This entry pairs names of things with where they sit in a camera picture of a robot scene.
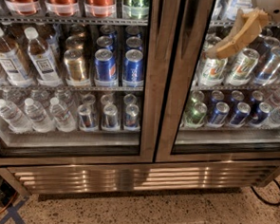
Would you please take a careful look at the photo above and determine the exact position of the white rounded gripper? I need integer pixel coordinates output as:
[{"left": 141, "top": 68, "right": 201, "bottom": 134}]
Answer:
[{"left": 205, "top": 0, "right": 280, "bottom": 59}]

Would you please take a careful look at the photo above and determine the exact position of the steel fridge door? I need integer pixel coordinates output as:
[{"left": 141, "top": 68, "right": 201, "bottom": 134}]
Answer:
[
  {"left": 0, "top": 0, "right": 169, "bottom": 177},
  {"left": 155, "top": 0, "right": 280, "bottom": 164}
]

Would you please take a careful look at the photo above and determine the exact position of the steel fridge base grille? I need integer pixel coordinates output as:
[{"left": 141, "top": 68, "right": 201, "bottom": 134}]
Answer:
[{"left": 0, "top": 159, "right": 280, "bottom": 196}]

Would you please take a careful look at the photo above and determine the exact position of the silver blue can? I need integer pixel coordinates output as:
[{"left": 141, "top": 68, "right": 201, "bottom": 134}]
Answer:
[{"left": 253, "top": 47, "right": 280, "bottom": 85}]

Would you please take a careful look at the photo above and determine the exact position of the white 7Up can right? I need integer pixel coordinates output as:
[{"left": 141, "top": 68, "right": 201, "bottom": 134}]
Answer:
[{"left": 225, "top": 48, "right": 259, "bottom": 85}]

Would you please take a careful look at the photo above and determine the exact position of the white 7up can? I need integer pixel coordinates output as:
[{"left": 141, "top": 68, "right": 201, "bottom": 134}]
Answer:
[
  {"left": 197, "top": 57, "right": 228, "bottom": 86},
  {"left": 225, "top": 48, "right": 259, "bottom": 85}
]

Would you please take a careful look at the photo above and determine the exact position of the white 7Up can left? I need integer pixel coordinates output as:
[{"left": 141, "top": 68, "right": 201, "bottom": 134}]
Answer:
[{"left": 197, "top": 57, "right": 228, "bottom": 86}]

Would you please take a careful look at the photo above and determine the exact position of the blue can bottom right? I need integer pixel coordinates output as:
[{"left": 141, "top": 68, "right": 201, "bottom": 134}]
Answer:
[{"left": 228, "top": 102, "right": 251, "bottom": 127}]

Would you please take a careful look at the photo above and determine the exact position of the blue can bottom left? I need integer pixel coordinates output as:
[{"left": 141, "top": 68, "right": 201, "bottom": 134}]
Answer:
[{"left": 207, "top": 102, "right": 230, "bottom": 127}]

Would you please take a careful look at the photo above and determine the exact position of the green can bottom shelf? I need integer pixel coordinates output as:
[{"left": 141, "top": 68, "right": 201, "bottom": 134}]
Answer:
[{"left": 184, "top": 102, "right": 208, "bottom": 128}]

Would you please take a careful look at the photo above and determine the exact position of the green soda bottle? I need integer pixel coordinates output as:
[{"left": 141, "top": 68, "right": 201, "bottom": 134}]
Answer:
[{"left": 123, "top": 0, "right": 150, "bottom": 19}]

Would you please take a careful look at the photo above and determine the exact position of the front blue Pepsi can right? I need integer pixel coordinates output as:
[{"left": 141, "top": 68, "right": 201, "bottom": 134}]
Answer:
[{"left": 122, "top": 48, "right": 144, "bottom": 87}]

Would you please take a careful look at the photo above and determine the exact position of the blue pepsi can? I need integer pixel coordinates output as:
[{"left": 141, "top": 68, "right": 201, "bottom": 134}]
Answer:
[
  {"left": 122, "top": 48, "right": 144, "bottom": 87},
  {"left": 94, "top": 48, "right": 118, "bottom": 87}
]

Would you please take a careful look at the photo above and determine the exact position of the small silver can right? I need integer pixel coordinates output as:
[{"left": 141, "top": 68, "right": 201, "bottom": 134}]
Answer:
[{"left": 124, "top": 103, "right": 140, "bottom": 131}]

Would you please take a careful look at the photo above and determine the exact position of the small silver can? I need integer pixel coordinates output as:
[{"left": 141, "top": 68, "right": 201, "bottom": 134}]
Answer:
[
  {"left": 103, "top": 103, "right": 120, "bottom": 130},
  {"left": 124, "top": 103, "right": 140, "bottom": 131},
  {"left": 77, "top": 104, "right": 98, "bottom": 132}
]

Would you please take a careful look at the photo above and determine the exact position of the front blue Pepsi can left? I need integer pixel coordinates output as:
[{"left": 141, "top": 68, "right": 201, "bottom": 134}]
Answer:
[{"left": 94, "top": 48, "right": 118, "bottom": 87}]

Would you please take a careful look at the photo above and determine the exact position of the red Coke bottle right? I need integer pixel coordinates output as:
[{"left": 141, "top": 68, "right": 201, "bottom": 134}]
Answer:
[{"left": 84, "top": 0, "right": 116, "bottom": 18}]

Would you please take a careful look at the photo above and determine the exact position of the small silver can middle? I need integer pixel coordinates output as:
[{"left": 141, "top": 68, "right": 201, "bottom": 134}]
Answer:
[{"left": 103, "top": 103, "right": 120, "bottom": 130}]

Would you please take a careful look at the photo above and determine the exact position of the front gold can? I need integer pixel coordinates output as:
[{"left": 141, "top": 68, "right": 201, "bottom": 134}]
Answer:
[{"left": 64, "top": 49, "right": 91, "bottom": 87}]

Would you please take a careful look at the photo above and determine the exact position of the red Coke bottle middle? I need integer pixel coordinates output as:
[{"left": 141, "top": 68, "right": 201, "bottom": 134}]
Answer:
[{"left": 45, "top": 0, "right": 79, "bottom": 16}]

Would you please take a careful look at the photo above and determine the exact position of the small silver can left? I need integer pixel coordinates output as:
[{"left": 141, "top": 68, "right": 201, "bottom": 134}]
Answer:
[{"left": 77, "top": 104, "right": 98, "bottom": 132}]

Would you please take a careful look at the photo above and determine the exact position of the tea bottle white cap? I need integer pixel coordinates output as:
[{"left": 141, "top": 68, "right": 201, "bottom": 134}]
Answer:
[{"left": 24, "top": 28, "right": 61, "bottom": 87}]

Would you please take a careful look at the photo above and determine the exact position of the water bottle right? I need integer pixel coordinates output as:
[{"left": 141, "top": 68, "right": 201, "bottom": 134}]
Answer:
[{"left": 49, "top": 97, "right": 77, "bottom": 132}]

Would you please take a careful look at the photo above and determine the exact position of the water bottle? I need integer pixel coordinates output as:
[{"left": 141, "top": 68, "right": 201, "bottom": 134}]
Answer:
[
  {"left": 0, "top": 99, "right": 32, "bottom": 133},
  {"left": 49, "top": 97, "right": 77, "bottom": 132},
  {"left": 24, "top": 98, "right": 55, "bottom": 133}
]

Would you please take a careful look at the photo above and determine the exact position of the water bottle middle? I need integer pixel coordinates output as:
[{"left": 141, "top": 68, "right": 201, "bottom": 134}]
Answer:
[{"left": 24, "top": 98, "right": 55, "bottom": 133}]

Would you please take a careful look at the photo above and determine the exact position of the tea bottle far left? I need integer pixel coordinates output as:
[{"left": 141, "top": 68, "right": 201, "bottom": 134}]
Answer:
[{"left": 0, "top": 28, "right": 33, "bottom": 87}]

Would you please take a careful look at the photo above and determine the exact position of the water bottle left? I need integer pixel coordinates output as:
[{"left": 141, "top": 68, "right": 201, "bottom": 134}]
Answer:
[{"left": 0, "top": 99, "right": 32, "bottom": 133}]

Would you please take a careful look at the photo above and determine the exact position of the blue tape cross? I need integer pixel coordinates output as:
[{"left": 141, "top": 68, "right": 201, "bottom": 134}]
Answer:
[{"left": 0, "top": 196, "right": 29, "bottom": 224}]

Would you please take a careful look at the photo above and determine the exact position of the black power cable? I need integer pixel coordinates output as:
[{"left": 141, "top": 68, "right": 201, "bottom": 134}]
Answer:
[{"left": 249, "top": 177, "right": 280, "bottom": 208}]

